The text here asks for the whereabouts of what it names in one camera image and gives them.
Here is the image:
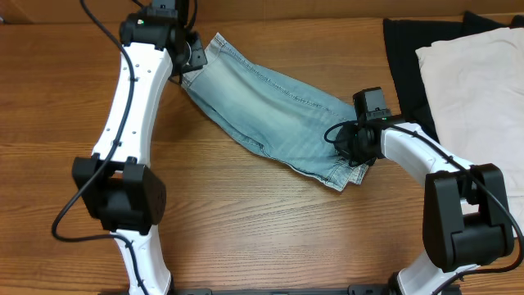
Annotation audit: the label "black cloth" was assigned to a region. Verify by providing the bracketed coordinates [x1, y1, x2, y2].
[383, 11, 504, 140]

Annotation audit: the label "beige folded garment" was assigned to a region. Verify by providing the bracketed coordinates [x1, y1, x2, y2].
[416, 28, 523, 223]

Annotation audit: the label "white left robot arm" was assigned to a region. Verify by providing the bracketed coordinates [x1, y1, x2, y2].
[72, 0, 207, 294]

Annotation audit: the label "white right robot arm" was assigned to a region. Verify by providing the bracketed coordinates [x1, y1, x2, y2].
[330, 116, 523, 295]

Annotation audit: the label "light blue denim shorts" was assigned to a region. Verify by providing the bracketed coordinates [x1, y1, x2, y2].
[183, 34, 368, 191]

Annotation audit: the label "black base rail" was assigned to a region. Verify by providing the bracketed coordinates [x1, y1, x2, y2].
[171, 284, 386, 295]

